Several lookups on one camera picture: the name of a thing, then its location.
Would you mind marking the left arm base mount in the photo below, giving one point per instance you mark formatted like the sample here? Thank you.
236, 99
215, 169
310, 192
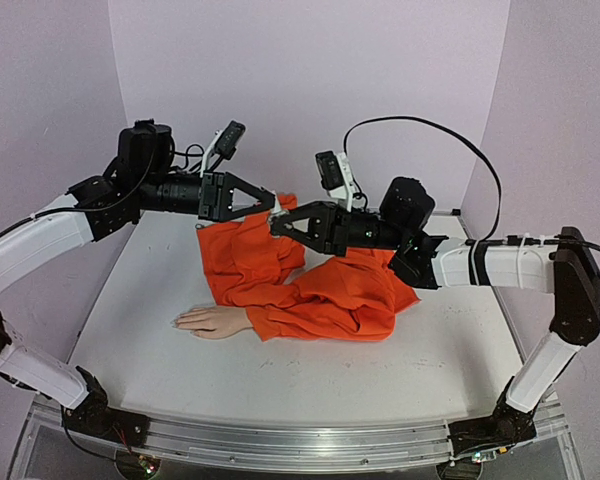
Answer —
94, 417

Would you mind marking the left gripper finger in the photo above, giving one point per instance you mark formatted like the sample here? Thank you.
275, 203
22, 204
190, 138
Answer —
264, 205
234, 183

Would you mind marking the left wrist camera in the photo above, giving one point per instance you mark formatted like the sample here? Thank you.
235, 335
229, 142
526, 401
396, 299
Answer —
222, 147

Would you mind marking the orange cloth garment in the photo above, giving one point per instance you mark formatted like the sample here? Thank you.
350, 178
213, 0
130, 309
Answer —
352, 298

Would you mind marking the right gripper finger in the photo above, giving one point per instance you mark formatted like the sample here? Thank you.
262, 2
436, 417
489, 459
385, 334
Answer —
312, 210
309, 233

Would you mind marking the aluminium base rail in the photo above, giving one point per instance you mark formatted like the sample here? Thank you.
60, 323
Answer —
46, 449

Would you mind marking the mannequin hand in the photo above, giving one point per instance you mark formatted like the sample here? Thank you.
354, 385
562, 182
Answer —
214, 323

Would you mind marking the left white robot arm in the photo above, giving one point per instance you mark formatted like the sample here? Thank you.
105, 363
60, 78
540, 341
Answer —
140, 178

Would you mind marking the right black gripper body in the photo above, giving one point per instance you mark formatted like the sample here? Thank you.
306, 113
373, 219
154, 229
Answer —
336, 230

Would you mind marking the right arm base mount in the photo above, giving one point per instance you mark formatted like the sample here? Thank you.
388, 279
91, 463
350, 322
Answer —
505, 427

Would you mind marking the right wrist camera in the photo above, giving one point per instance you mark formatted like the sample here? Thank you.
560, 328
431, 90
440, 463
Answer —
337, 178

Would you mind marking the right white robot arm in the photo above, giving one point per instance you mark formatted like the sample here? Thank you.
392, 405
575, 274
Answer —
562, 266

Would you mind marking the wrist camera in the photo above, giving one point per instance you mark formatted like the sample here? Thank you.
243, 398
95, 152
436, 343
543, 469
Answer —
222, 147
337, 178

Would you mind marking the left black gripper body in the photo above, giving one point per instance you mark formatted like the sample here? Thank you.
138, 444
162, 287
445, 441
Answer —
212, 203

